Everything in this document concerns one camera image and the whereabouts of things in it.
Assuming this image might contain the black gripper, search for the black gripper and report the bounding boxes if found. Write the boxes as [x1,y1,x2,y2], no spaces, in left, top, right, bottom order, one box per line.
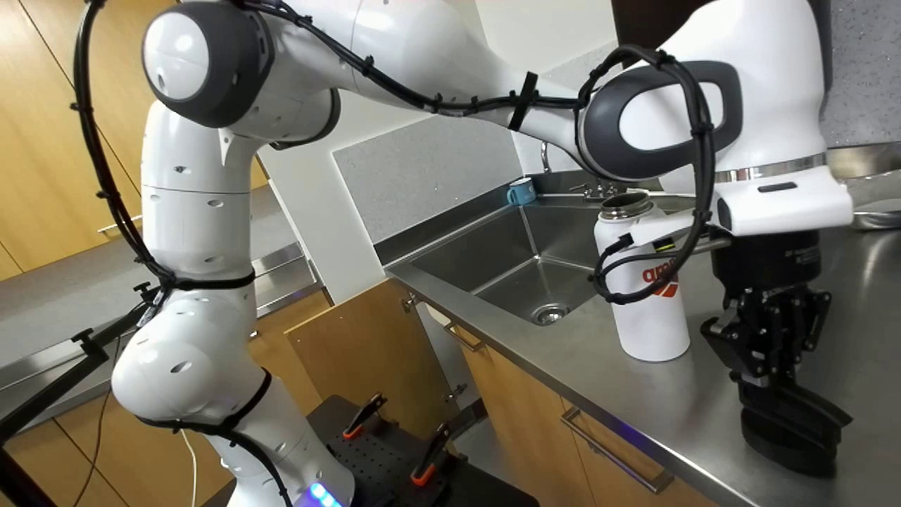
[698,230,836,389]

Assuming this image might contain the white bottle with red print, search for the white bottle with red print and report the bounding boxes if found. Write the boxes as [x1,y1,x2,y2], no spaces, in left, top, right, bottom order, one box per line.
[591,191,696,365]

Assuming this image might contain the steel bowl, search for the steel bowl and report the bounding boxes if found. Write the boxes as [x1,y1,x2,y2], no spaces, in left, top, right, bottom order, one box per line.
[826,138,901,186]

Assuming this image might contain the stainless steel sink basin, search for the stainless steel sink basin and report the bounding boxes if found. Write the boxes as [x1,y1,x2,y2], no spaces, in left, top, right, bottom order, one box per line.
[375,191,613,330]

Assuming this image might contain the blue tipped faucet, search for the blue tipped faucet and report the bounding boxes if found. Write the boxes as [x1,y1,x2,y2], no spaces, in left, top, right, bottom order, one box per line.
[503,175,537,212]

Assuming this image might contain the wooden base cabinet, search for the wooden base cabinet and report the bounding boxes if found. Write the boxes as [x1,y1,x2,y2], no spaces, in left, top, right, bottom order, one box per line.
[281,278,722,507]

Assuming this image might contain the black robot table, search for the black robot table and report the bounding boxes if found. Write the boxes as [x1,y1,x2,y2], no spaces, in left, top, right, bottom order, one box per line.
[305,392,543,507]

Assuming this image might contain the black stand bar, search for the black stand bar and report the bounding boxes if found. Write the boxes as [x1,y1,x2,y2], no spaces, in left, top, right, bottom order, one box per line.
[0,278,167,444]

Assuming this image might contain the metal drawer handle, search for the metal drawer handle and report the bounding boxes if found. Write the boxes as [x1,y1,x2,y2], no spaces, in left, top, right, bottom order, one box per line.
[560,402,679,496]

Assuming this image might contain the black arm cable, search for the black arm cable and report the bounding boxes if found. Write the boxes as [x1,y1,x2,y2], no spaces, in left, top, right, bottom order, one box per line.
[71,0,722,306]

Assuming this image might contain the orange-handled black clamp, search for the orange-handled black clamp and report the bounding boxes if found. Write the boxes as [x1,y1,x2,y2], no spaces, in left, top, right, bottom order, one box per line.
[408,419,457,491]
[337,392,389,444]

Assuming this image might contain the white cable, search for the white cable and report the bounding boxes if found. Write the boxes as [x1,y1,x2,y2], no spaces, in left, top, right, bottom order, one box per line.
[178,424,206,507]

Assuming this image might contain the wooden wall cabinets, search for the wooden wall cabinets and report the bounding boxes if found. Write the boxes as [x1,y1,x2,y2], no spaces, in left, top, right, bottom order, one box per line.
[0,0,275,507]

